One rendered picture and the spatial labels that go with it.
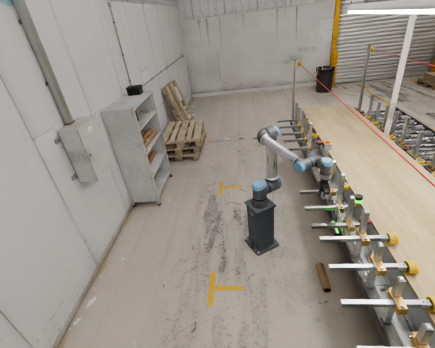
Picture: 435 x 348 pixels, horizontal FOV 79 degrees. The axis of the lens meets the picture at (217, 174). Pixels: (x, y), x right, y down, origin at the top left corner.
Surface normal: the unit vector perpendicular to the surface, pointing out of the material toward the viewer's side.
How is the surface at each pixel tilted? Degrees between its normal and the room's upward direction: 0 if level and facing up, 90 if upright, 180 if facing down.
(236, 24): 90
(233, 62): 90
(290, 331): 0
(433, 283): 0
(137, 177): 90
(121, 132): 90
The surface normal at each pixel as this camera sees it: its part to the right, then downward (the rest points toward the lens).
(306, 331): -0.11, -0.85
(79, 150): -0.07, 0.52
